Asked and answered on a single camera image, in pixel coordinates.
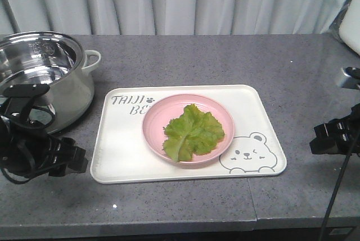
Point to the cream bear serving tray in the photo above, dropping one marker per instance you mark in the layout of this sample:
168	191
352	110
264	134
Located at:
121	154

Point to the pink round plate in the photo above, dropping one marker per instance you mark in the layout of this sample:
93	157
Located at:
160	114

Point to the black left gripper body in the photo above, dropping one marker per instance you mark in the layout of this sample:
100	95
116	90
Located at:
66	158

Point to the grey pleated curtain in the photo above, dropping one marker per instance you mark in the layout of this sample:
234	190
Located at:
170	17

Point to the cream electric cooking pot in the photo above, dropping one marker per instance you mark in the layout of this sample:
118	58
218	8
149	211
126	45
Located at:
48	57

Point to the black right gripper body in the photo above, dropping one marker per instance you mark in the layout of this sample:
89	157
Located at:
338	135

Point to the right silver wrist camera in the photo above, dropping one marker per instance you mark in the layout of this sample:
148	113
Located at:
348	77

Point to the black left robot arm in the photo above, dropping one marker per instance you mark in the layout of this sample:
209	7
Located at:
27	153

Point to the green lettuce leaf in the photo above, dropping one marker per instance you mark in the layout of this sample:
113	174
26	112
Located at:
193	133

